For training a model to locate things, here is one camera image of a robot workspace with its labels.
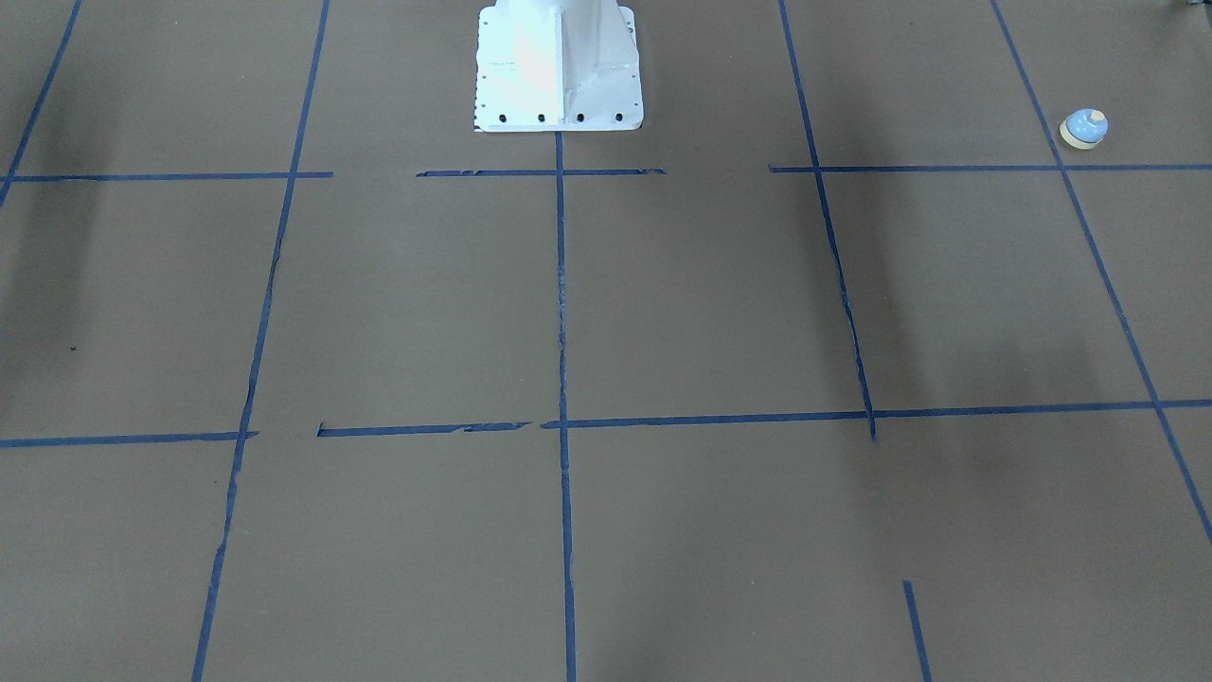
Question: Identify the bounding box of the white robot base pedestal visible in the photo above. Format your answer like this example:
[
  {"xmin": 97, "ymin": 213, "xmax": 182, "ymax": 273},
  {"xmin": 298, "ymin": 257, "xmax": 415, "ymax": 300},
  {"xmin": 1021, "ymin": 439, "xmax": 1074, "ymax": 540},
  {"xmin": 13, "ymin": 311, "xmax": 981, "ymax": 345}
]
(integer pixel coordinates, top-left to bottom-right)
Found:
[{"xmin": 473, "ymin": 1, "xmax": 645, "ymax": 134}]

